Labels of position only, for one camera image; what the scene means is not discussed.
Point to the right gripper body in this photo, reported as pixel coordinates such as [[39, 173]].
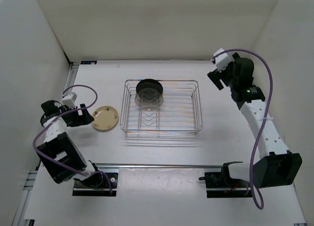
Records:
[[226, 77]]

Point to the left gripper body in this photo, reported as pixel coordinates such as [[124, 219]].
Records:
[[74, 118]]

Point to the beige ceramic plate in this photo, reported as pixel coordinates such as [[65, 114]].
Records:
[[105, 118]]

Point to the black round plate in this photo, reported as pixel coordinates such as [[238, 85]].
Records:
[[149, 84]]

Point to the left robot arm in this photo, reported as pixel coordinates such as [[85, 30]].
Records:
[[57, 144]]

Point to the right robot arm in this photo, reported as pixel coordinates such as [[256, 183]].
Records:
[[277, 165]]

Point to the left blue corner label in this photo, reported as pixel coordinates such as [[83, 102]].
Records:
[[88, 62]]

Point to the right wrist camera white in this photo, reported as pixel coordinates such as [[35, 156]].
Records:
[[221, 60]]

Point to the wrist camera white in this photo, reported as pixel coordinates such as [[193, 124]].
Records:
[[69, 100], [221, 60]]

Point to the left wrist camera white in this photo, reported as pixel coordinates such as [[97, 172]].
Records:
[[69, 100]]

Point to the wire dish rack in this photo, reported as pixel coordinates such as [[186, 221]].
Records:
[[177, 110]]

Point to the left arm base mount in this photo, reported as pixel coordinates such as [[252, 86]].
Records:
[[97, 186]]

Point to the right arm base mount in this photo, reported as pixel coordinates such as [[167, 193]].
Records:
[[220, 186]]

